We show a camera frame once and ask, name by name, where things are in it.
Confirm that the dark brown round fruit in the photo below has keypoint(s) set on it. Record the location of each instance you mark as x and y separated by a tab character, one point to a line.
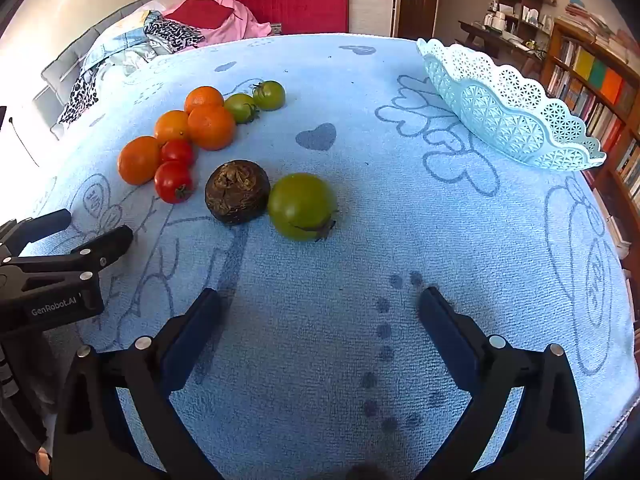
237	191

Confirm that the large green tomato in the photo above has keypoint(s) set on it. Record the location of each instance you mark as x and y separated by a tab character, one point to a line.
300	205

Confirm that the red pillow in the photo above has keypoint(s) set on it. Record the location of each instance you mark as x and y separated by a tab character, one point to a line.
200	12

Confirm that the stacks of books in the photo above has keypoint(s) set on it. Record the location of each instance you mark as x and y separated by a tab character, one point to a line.
590	22

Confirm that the leopard print cloth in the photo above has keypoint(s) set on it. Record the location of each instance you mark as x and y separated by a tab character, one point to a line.
80	95
170	32

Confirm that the wooden bookcase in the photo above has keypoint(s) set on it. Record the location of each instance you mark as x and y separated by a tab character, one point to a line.
607	160

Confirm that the small green tomato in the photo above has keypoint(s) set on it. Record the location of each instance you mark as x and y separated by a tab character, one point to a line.
240	107
270	95

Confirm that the wooden desk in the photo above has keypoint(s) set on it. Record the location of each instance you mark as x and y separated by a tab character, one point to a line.
492	40

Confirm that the red tomato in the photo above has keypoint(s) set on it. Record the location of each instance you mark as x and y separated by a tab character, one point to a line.
172	181
177	152

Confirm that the light blue printed blanket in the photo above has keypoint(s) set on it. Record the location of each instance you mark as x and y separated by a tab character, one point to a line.
350	260

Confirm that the pale blue quilt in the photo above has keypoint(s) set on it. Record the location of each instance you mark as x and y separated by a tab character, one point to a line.
120	47

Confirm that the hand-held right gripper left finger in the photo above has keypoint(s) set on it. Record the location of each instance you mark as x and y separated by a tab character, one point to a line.
192	340

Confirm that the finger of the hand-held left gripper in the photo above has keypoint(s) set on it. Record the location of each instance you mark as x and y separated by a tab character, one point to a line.
45	225
107	245

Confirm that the rows of shelved books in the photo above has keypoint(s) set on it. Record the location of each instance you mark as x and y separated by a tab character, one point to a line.
600	80

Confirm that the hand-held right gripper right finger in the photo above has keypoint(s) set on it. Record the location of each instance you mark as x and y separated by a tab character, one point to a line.
445	330

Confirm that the light blue lattice basket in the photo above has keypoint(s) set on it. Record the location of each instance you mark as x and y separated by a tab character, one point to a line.
500	110

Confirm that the orange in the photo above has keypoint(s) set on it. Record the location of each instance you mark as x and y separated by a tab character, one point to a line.
203	99
139	160
171	127
211	127

